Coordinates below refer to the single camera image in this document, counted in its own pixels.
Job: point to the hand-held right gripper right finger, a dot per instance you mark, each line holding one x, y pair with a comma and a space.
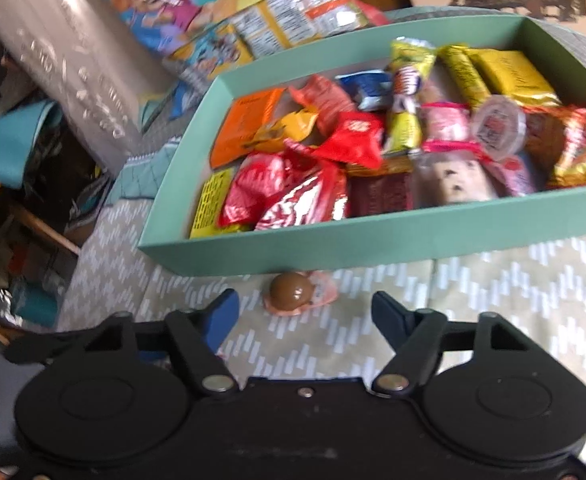
390, 317

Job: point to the wooden chair frame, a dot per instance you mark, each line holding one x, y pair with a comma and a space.
48, 232

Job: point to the green cardboard box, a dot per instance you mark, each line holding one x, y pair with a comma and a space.
373, 250

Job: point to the beige cake packet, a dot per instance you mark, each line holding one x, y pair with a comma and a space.
453, 182

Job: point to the purple ended sausage packet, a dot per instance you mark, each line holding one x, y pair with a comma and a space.
407, 85

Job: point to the clear jelly cup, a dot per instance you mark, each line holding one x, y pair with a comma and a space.
498, 127

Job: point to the yellow green long packet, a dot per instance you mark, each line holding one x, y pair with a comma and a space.
405, 132

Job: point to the striped red orange snack packet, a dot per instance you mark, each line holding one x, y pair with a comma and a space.
573, 150

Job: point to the yellow cartoon snack packet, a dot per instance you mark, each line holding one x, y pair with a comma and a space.
288, 130

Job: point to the pink snack packet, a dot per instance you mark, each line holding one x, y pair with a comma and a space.
445, 122
515, 177

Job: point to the teal cloth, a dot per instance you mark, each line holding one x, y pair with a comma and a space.
8, 145

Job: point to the silver patterned bag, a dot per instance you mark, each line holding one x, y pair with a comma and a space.
63, 60

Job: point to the dark red snack packet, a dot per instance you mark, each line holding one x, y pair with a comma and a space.
380, 195

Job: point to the large yellow snack packet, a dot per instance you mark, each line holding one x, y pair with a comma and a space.
513, 77

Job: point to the blue white snack packet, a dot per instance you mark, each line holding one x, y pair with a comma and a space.
365, 90

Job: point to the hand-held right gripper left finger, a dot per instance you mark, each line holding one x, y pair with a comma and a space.
220, 320

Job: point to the chocolate ball candy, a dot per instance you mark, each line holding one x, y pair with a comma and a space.
289, 290

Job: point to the shiny red snack packet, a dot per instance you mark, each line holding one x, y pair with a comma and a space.
308, 202
253, 187

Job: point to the narrow yellow snack packet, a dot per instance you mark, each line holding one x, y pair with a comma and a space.
465, 77

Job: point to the clear packet yellow label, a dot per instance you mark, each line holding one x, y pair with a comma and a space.
213, 205

